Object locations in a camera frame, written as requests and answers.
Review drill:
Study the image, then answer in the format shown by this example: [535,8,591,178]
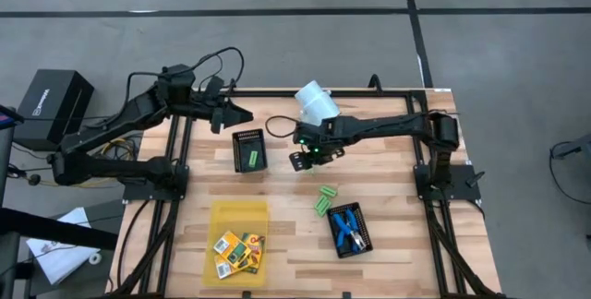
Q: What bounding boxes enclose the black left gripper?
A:
[210,97,254,135]

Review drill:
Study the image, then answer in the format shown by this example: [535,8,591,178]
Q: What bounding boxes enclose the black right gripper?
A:
[289,121,346,173]

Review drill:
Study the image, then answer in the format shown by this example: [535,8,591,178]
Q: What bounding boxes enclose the blue-handled pliers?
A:
[332,212,348,248]
[344,209,368,251]

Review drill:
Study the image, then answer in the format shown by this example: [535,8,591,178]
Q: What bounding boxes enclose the black slotted plastic basket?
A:
[326,201,374,259]
[231,127,269,173]

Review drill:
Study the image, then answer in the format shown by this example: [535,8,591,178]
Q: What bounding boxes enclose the yellow green crayon box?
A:
[240,232,267,275]
[212,230,253,268]
[213,255,241,281]

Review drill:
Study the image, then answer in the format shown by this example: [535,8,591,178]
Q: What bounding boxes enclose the yellow translucent plastic bin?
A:
[201,199,271,289]

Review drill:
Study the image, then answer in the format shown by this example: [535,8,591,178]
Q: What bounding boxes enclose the black cardboard box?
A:
[12,68,96,152]

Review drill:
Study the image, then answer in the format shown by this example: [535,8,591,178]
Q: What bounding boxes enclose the black stand beam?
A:
[0,206,119,252]

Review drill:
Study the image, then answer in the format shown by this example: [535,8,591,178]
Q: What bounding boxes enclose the white paper sheet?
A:
[25,206,101,286]

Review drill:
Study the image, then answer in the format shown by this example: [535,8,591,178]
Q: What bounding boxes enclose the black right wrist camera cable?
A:
[264,114,301,139]

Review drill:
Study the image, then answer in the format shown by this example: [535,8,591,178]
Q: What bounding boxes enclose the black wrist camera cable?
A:
[264,114,301,139]
[127,46,246,120]

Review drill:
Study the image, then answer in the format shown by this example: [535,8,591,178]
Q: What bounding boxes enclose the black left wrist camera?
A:
[202,75,226,102]

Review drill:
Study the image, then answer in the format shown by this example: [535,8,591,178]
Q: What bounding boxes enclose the black aluminium table frame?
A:
[106,73,509,299]

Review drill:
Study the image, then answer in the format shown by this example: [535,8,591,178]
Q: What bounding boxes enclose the black left wrist camera cable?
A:
[127,46,246,120]

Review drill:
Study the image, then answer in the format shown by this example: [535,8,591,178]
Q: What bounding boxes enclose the yellow cable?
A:
[39,136,139,189]

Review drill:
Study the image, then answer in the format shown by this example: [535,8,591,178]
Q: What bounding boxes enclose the black power cable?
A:
[115,199,153,291]

